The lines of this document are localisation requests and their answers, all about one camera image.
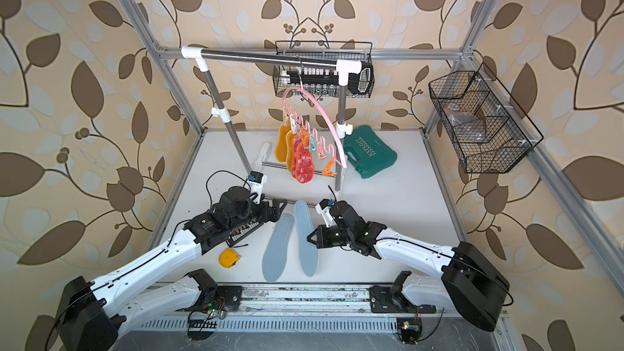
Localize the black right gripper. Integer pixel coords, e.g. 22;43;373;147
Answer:
307;224;354;247

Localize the light blue insole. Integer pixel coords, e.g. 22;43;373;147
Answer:
262;213;295;283
293;201;319;278

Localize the pink multi-clip hanger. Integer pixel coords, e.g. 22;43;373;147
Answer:
282;86;353;168

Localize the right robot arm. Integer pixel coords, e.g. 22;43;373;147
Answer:
307;199;514;332

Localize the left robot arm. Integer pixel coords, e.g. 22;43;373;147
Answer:
51;186;288;350

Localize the red insole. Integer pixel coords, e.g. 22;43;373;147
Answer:
295;137;315;184
289;135;302;178

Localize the orange yellow insole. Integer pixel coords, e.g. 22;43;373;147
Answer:
285;130;296;172
275;115;291;163

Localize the orange clothes peg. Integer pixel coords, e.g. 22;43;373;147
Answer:
322;158;337;177

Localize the yellow tape measure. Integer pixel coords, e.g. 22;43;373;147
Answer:
219;248;241;269

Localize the green plastic tool case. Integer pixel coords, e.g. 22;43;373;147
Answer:
343;125;397;179

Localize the black socket bit set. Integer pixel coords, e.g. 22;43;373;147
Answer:
272;63;375;98

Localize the white clothes rack with steel bars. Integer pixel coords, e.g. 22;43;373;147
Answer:
180;45;363;196

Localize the plastic bag in basket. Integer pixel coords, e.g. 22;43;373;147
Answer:
444;102;487;143

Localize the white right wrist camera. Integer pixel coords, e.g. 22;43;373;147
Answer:
315;199;335;228

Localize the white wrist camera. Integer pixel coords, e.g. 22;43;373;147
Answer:
247;171;267;192
315;199;335;228

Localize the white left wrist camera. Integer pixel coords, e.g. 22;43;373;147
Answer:
247;171;267;192

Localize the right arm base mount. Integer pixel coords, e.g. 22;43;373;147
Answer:
368;271;437;315

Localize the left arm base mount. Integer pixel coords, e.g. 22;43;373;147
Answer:
183;269;243;341

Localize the small electronics board with wires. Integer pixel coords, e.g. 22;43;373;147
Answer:
396;318;423;345

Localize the black wire basket back wall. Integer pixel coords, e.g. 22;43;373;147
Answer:
272;40;375;99

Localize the black wire basket wall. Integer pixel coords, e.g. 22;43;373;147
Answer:
272;40;375;99
428;63;544;174

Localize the aluminium frame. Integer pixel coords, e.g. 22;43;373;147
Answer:
72;0;624;351

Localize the black wire basket right wall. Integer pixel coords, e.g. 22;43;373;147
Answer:
428;63;544;174

